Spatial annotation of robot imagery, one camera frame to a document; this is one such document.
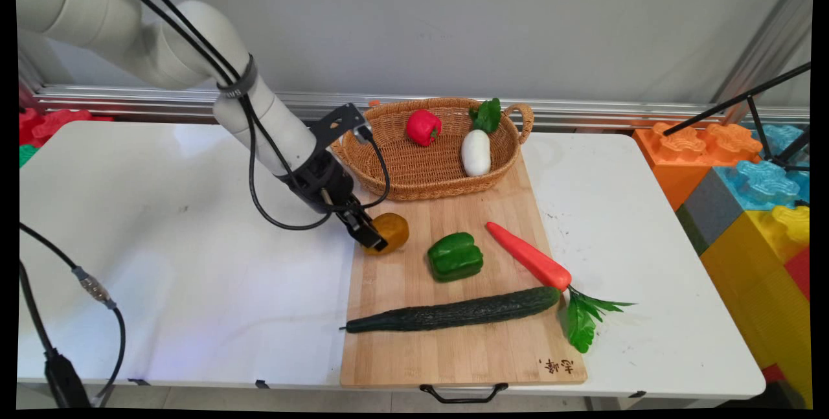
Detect blue foam building block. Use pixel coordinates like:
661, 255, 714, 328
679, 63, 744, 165
712, 124, 812, 212

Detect grey foam building block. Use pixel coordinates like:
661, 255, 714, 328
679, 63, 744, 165
676, 168, 747, 256

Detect red foam building block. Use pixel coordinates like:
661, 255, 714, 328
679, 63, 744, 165
783, 246, 812, 302

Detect black cable with metal connector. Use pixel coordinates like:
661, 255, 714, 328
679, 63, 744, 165
19, 222, 127, 402

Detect black tripod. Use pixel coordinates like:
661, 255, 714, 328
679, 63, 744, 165
663, 62, 812, 172

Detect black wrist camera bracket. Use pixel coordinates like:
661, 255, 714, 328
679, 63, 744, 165
309, 103, 374, 149

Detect red toy bell pepper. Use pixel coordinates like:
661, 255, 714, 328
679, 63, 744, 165
405, 109, 442, 147

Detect bamboo cutting board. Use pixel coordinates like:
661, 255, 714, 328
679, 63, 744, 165
339, 147, 588, 389

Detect woven wicker basket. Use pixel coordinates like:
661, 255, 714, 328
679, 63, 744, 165
331, 96, 535, 202

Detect green toy bell pepper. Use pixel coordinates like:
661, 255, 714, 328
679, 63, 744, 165
427, 232, 484, 283

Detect red foam puzzle pieces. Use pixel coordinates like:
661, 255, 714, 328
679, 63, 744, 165
19, 108, 115, 148

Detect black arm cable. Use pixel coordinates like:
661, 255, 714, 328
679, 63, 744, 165
91, 0, 334, 232

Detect yellow orange toy pepper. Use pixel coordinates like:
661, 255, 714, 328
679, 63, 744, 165
363, 212, 410, 256

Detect black cutting board handle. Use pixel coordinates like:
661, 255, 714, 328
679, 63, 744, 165
419, 382, 510, 405

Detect black camera cable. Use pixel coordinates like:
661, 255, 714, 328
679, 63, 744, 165
113, 0, 393, 214

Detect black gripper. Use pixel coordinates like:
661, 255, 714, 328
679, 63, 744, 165
277, 147, 389, 253

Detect orange toy carrot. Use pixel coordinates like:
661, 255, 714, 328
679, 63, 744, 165
486, 221, 637, 354

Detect aluminium frame rail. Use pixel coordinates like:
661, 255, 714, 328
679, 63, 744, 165
31, 84, 812, 130

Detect dark green toy cucumber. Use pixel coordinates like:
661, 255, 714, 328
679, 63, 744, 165
339, 286, 562, 334

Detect black cable with thick plug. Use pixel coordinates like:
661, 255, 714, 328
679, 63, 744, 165
19, 261, 93, 409

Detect white toy radish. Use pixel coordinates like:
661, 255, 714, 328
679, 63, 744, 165
460, 97, 503, 178

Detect orange foam building block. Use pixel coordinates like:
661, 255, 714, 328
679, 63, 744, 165
633, 122, 764, 211

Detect black strap on arm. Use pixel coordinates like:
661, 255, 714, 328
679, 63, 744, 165
216, 54, 258, 100

